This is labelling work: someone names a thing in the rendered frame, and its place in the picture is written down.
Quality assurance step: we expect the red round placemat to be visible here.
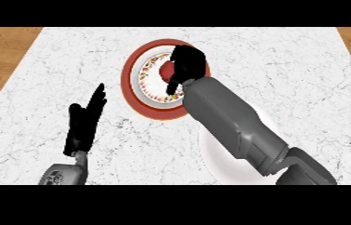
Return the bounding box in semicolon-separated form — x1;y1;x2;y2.
119;38;212;121

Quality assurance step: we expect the red bell pepper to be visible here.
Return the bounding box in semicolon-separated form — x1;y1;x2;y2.
158;61;177;83

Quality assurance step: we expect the plain white plate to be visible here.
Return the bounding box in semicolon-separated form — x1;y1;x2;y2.
197;106;293;186

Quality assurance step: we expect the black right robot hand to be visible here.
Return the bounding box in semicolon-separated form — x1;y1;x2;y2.
165;45;208;96

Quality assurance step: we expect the white floral rimmed plate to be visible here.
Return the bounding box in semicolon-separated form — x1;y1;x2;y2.
128;52;188;108

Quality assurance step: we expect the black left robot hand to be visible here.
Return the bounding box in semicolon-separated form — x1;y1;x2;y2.
62;83;107;157

